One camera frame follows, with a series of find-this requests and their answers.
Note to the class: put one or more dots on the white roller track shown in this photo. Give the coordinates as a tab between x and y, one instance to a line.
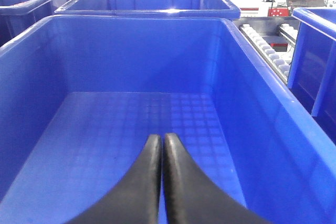
276	50

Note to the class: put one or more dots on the blue bin at right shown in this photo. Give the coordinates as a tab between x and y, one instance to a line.
312	72

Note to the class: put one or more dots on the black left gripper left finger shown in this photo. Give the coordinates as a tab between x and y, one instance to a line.
135	198

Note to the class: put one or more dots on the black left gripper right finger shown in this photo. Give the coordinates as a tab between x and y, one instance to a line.
191	196

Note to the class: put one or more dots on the large blue bin front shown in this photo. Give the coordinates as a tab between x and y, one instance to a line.
81	94

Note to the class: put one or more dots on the blue bin behind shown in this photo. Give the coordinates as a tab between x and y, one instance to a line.
152	8

